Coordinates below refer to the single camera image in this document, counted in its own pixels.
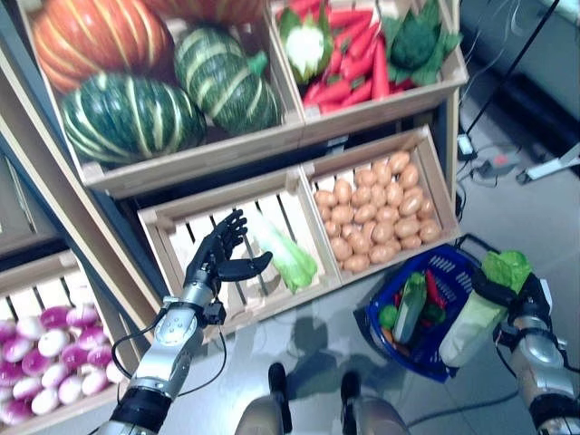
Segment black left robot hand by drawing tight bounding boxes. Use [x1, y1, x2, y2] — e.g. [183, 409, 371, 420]
[183, 208, 275, 295]

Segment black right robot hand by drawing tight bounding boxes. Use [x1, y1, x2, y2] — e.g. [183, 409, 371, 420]
[470, 266, 554, 326]

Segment green napa cabbage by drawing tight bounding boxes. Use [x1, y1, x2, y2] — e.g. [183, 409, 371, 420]
[246, 210, 319, 295]
[391, 271, 428, 343]
[438, 249, 534, 369]

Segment blue plastic shopping basket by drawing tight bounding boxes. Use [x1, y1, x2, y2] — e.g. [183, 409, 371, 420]
[353, 233, 498, 384]

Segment light wooden slat crate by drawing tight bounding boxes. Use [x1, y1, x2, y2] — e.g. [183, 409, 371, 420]
[0, 251, 153, 435]
[0, 153, 64, 259]
[299, 124, 461, 287]
[137, 166, 342, 339]
[266, 0, 469, 140]

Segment large wooden slat crate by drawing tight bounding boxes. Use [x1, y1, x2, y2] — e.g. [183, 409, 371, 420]
[15, 0, 305, 200]

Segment red chili pepper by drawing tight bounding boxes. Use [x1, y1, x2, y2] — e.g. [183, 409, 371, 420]
[424, 269, 441, 305]

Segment wooden display shelf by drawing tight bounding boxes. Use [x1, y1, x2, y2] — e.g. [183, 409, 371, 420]
[0, 0, 470, 339]

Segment grey box with red button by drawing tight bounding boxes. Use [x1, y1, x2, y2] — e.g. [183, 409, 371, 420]
[475, 151, 520, 178]

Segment purple white turnip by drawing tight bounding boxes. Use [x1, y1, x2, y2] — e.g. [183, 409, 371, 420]
[72, 304, 102, 327]
[77, 325, 110, 353]
[15, 315, 46, 341]
[39, 305, 72, 330]
[36, 329, 72, 358]
[59, 343, 91, 371]

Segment green bell pepper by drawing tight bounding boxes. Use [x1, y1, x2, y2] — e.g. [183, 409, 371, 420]
[378, 304, 400, 330]

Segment small orange carrot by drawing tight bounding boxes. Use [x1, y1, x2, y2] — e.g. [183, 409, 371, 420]
[382, 328, 411, 357]

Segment black power adapter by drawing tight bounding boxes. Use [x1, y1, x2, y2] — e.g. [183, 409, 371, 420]
[456, 133, 477, 160]

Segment green striped pumpkin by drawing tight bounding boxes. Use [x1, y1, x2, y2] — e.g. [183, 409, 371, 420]
[60, 72, 208, 167]
[174, 25, 285, 136]

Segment red plastic carrot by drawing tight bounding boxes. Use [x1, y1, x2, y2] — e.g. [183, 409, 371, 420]
[302, 81, 348, 108]
[370, 43, 391, 101]
[340, 79, 373, 108]
[346, 24, 381, 60]
[328, 9, 372, 29]

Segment silver right robot leg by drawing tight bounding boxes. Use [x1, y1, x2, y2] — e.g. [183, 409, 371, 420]
[339, 371, 411, 435]

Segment black tripod stand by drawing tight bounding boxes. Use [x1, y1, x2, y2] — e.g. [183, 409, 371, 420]
[465, 0, 563, 136]

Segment white cauliflower with green leaves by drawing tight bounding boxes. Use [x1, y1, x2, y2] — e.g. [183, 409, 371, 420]
[278, 6, 335, 85]

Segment orange striped pumpkin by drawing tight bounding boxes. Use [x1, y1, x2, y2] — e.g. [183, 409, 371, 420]
[31, 0, 176, 94]
[144, 0, 268, 26]

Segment green broccoli with leaves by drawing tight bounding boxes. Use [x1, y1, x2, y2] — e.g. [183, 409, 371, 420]
[382, 0, 463, 87]

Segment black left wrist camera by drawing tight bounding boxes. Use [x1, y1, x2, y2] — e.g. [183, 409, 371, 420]
[201, 301, 227, 326]

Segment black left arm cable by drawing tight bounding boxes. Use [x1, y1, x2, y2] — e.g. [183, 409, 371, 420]
[111, 312, 227, 398]

